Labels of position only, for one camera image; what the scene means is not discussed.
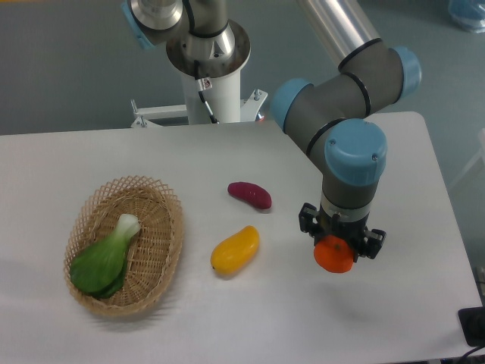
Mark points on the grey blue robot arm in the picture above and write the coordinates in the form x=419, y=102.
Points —
x=328, y=122

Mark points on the yellow mango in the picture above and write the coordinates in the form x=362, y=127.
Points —
x=235, y=252

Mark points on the black device at edge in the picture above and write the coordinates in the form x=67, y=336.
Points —
x=472, y=323

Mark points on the purple sweet potato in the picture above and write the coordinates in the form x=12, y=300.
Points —
x=252, y=194

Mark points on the blue plastic bag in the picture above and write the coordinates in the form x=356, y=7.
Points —
x=468, y=14

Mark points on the green bok choy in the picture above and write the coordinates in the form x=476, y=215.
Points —
x=100, y=269

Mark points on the woven wicker basket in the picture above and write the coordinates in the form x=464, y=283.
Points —
x=153, y=251

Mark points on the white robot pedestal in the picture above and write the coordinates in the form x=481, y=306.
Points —
x=210, y=72

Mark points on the orange fruit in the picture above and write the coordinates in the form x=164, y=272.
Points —
x=334, y=255

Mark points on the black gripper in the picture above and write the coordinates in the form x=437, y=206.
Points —
x=349, y=225

